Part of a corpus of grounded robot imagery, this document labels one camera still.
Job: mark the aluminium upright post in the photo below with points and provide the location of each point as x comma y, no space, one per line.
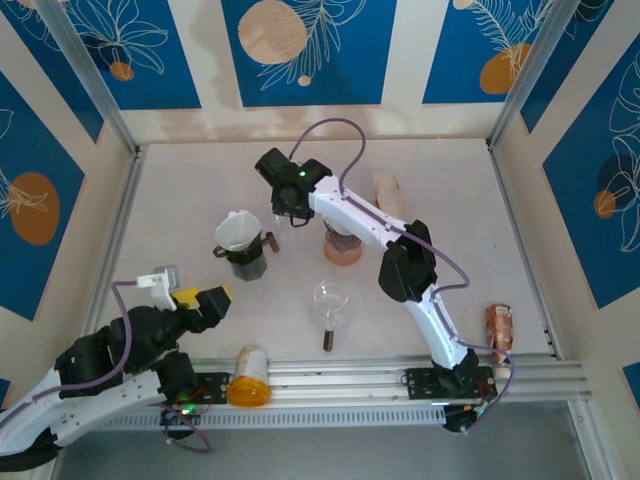
535,75
94,80

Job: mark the aluminium mounting rail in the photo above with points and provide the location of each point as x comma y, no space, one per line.
350,380

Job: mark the aluminium left upright post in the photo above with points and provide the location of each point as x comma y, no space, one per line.
94,80

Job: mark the dark glass jar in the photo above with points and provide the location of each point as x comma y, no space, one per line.
247,267

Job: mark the orange snack packet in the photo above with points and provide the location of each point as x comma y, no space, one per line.
500,330

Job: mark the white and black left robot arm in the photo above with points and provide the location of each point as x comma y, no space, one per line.
100,405

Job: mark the orange translucent cup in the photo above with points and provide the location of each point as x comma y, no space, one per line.
342,256

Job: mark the aluminium left side rail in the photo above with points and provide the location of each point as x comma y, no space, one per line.
114,245

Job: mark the aluminium right side rail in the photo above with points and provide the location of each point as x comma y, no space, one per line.
509,200

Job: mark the white paper coffee filter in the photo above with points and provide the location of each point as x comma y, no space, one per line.
237,230

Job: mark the orange pill bottle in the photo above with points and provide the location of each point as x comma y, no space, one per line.
250,390

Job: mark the aluminium right upright post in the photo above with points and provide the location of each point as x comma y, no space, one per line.
535,75

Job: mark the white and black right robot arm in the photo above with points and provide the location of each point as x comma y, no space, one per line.
350,210

